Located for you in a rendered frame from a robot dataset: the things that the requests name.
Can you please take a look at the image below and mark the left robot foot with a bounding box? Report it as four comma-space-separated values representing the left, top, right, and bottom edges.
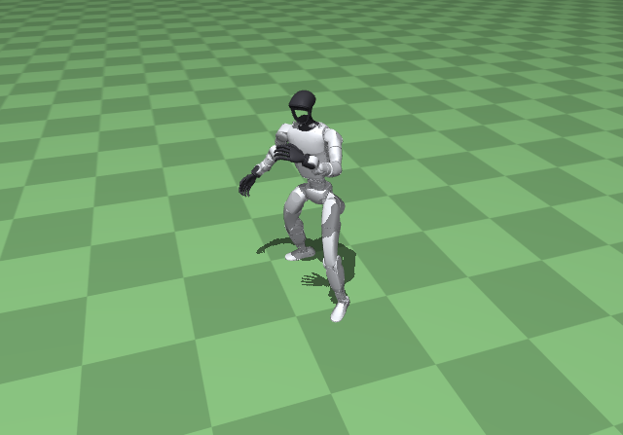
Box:
330, 296, 349, 322

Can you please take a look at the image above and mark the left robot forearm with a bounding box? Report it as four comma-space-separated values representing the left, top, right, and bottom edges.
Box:
308, 156, 342, 177

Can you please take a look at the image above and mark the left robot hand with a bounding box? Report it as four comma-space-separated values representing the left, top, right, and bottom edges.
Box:
274, 143, 315, 169

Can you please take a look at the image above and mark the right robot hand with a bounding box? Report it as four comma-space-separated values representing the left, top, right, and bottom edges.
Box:
238, 165, 261, 196

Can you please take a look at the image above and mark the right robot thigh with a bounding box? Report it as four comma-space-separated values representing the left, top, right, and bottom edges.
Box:
283, 183, 309, 235

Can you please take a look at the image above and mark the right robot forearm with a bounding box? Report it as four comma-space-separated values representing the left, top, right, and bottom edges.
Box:
254, 146, 277, 175

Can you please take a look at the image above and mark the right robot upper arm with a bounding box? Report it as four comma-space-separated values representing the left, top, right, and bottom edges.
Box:
269, 124, 291, 160

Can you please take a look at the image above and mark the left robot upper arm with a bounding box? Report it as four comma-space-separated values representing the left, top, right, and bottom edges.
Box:
324, 128, 343, 177

